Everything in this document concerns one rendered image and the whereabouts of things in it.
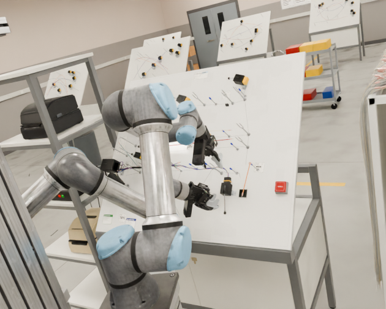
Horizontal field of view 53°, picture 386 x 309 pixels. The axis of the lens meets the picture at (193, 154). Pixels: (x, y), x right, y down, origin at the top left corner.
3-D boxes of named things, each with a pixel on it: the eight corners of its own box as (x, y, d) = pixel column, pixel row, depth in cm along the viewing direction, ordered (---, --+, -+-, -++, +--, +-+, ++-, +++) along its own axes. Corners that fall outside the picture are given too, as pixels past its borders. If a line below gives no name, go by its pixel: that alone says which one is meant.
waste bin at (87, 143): (111, 164, 630) (99, 129, 610) (88, 176, 599) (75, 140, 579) (95, 163, 660) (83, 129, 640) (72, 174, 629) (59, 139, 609)
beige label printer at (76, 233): (95, 255, 244) (85, 229, 237) (70, 253, 254) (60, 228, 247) (122, 228, 269) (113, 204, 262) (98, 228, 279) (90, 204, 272)
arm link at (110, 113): (85, 129, 113) (149, 152, 159) (119, 122, 110) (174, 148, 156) (83, 91, 115) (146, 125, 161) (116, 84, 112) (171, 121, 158)
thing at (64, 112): (49, 138, 218) (37, 105, 211) (23, 141, 229) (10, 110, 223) (85, 121, 242) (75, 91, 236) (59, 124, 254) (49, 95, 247)
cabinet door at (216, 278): (297, 326, 187) (285, 259, 175) (200, 307, 216) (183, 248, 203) (298, 322, 189) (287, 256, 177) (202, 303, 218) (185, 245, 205)
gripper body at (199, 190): (215, 196, 167) (194, 189, 160) (203, 210, 170) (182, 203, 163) (208, 185, 173) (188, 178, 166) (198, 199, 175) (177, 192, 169)
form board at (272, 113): (97, 231, 231) (95, 230, 229) (132, 82, 262) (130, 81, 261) (291, 251, 170) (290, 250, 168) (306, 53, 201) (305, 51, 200)
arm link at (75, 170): (72, 154, 122) (189, 214, 145) (68, 147, 132) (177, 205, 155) (52, 185, 122) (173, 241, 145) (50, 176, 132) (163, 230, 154)
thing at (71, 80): (92, 152, 725) (62, 66, 671) (52, 153, 791) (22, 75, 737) (117, 138, 780) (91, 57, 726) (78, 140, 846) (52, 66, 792)
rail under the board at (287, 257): (292, 265, 170) (290, 252, 168) (97, 241, 231) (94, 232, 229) (295, 257, 174) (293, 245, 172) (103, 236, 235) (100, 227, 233)
